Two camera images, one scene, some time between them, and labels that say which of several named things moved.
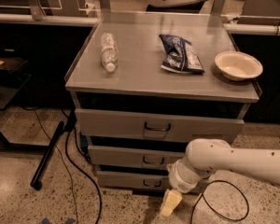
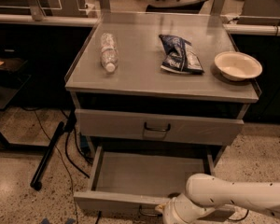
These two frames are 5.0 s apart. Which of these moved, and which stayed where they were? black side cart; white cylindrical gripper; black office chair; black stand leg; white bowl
Moved: white cylindrical gripper
Stayed: black stand leg; black side cart; black office chair; white bowl
